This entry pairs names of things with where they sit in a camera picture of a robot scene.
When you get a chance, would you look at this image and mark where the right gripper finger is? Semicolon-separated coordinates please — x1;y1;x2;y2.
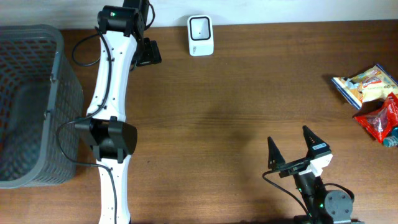
267;136;285;170
302;126;326;152

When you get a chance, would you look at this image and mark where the red snack bag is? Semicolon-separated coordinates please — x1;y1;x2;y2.
354;93;397;144

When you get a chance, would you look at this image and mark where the blue mouthwash bottle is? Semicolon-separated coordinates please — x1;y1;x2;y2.
382;128;397;147

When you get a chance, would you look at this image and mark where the yellow snack bag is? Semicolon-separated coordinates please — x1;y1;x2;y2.
331;64;397;110

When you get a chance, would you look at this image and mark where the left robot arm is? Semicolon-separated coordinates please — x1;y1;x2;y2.
75;0;162;223

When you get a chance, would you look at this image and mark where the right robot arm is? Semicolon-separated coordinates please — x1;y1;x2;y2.
262;126;354;223

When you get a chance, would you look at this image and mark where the grey plastic mesh basket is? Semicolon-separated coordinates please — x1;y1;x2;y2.
1;25;84;189

